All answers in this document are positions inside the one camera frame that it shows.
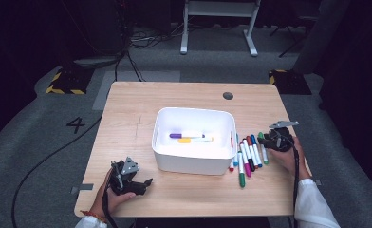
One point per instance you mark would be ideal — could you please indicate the white metal desk frame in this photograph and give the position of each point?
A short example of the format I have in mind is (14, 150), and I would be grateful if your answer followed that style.
(184, 31)

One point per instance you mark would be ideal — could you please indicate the red capped white marker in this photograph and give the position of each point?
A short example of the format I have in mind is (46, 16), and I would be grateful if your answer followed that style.
(231, 169)

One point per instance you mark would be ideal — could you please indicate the dark round stand base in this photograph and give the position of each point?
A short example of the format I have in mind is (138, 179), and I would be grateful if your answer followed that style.
(95, 61)

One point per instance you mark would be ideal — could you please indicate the magenta capped white marker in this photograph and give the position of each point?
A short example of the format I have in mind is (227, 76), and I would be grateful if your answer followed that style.
(247, 171)

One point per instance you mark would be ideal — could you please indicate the dark green capped white marker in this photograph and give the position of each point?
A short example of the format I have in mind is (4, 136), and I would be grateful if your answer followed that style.
(242, 181)

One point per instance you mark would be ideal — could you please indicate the black yellow striped floor plate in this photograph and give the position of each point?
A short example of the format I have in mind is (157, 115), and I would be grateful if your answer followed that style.
(290, 82)
(68, 80)

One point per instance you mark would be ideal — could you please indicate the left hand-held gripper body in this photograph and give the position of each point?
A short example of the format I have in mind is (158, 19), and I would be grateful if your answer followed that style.
(119, 179)

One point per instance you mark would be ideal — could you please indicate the dark blue capped white marker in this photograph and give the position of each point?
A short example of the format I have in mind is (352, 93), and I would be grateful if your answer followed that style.
(256, 155)

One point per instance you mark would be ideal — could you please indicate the grey tape piece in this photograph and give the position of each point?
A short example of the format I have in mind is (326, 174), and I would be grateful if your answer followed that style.
(84, 187)
(318, 182)

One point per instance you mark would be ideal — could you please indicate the white plastic bin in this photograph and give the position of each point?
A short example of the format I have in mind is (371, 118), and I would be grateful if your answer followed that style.
(190, 164)

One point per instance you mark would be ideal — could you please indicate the light green capped white marker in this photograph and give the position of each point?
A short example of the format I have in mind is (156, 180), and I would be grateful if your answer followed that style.
(265, 158)

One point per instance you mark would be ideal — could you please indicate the light blue capped white marker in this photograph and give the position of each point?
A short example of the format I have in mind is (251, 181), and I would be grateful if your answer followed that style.
(236, 163)

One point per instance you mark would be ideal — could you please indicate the yellow capped white marker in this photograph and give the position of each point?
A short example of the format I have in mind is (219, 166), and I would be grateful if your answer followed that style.
(184, 140)

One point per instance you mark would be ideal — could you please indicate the grey round table grommet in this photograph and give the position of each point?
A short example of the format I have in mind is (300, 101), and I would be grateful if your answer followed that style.
(227, 95)

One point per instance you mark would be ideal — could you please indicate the grey curtain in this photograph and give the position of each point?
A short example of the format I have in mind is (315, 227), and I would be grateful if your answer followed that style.
(320, 38)

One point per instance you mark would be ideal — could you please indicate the person's right hand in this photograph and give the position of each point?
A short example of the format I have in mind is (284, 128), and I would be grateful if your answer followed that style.
(288, 161)

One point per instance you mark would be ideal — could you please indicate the brown capped white marker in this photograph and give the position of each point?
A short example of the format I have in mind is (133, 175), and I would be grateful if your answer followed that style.
(249, 141)

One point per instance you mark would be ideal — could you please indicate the person's left hand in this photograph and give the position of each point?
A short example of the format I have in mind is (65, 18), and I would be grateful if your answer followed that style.
(111, 201)

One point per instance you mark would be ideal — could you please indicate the black capped white marker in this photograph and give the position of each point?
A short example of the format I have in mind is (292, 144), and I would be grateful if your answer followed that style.
(251, 166)

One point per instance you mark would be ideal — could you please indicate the purple capped white marker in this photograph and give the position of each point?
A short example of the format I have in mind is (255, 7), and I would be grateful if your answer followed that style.
(176, 135)

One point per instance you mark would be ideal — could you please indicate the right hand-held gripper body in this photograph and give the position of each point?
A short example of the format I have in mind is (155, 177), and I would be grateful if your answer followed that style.
(282, 139)

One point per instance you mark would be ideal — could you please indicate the black stand legs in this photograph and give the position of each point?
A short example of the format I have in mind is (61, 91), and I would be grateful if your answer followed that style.
(296, 41)

